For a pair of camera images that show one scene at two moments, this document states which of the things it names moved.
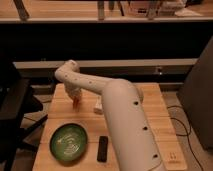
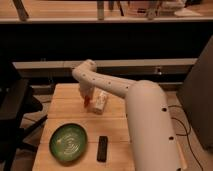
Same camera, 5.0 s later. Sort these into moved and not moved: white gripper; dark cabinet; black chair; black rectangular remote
Moved: white gripper
Not moved: black chair; dark cabinet; black rectangular remote
